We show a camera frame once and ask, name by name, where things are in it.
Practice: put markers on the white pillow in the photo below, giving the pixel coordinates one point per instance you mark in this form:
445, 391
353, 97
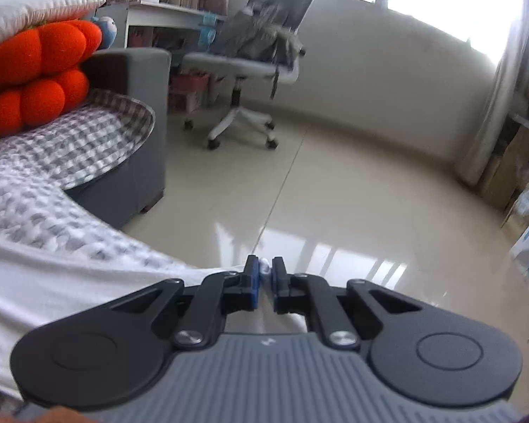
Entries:
31, 13

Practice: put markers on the grey jacket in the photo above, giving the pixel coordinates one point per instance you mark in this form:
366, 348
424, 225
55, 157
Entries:
255, 35

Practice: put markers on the orange pumpkin cushion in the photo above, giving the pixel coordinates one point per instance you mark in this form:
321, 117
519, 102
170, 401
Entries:
39, 53
35, 103

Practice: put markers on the grey checked sofa cover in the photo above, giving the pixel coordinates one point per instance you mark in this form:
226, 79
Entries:
83, 141

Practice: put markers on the grey checked quilt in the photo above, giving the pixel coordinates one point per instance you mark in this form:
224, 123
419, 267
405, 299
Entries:
39, 216

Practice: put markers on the white shirt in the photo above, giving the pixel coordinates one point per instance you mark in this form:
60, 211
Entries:
48, 295

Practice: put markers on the white desk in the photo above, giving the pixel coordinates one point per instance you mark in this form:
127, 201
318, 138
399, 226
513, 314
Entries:
167, 12

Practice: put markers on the wooden shelf unit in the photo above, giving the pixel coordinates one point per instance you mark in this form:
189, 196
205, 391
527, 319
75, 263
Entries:
520, 167

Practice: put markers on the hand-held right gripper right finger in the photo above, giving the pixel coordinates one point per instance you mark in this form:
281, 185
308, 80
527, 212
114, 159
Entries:
277, 291

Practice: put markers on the grey sofa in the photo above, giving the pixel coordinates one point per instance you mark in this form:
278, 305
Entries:
136, 163

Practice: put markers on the white office chair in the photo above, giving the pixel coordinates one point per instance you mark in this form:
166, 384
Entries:
242, 119

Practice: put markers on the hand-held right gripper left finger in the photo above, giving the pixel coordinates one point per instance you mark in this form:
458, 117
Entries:
255, 288

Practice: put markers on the red storage box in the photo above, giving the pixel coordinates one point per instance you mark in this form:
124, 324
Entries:
187, 92

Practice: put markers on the blue plush toy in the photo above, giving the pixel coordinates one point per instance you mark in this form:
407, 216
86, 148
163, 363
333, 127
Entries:
106, 31

